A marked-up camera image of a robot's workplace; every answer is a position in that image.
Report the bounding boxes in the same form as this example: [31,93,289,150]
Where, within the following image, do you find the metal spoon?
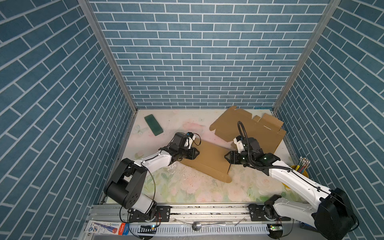
[176,220,243,232]

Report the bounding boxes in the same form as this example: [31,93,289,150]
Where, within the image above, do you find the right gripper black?
[222,149,254,166]

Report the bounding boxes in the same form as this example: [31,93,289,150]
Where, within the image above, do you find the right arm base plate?
[248,204,292,222]

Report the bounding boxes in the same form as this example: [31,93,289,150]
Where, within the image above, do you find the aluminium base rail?
[77,202,343,240]

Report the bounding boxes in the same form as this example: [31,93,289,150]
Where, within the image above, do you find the yellow pencil cup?
[291,157,311,178]

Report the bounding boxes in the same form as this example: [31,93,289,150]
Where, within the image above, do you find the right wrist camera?
[234,136,245,154]

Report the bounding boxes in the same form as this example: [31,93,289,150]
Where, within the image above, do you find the cardboard box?
[181,141,232,183]
[210,106,286,154]

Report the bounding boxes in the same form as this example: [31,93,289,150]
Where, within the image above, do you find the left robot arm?
[104,132,200,221]

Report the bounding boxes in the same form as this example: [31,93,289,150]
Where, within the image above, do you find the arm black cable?
[236,120,360,239]
[119,131,202,239]

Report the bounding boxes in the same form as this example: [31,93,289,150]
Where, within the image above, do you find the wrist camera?
[185,132,196,149]
[234,136,245,154]

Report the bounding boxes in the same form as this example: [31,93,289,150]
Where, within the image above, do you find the white slotted cable duct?
[129,224,270,237]

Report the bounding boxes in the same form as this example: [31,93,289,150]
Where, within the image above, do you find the white printed package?
[85,221,130,236]

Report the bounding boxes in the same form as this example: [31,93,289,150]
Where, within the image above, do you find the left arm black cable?
[119,131,202,239]

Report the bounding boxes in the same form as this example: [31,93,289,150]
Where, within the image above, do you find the green sponge block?
[144,114,164,136]

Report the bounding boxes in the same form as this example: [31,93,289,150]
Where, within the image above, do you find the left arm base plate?
[128,206,171,223]

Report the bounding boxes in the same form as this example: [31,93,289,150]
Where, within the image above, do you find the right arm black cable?
[236,120,360,239]

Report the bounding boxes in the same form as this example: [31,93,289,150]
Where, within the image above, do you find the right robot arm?
[225,136,360,240]

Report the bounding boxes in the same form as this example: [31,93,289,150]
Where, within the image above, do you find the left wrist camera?
[185,132,196,149]

